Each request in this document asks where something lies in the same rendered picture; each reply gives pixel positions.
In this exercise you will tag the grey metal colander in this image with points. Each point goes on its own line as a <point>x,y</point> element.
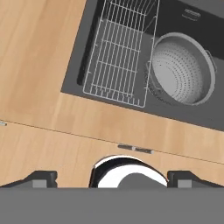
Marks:
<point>182,68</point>

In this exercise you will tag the dark grey sink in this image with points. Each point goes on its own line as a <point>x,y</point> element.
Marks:
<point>140,58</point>

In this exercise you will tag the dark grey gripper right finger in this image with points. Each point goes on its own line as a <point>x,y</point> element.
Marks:
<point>181,178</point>

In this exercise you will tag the black and white round object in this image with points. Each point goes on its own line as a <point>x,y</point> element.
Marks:
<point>116,172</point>

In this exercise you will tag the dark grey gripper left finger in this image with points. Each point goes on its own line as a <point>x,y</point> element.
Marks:
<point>43,178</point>

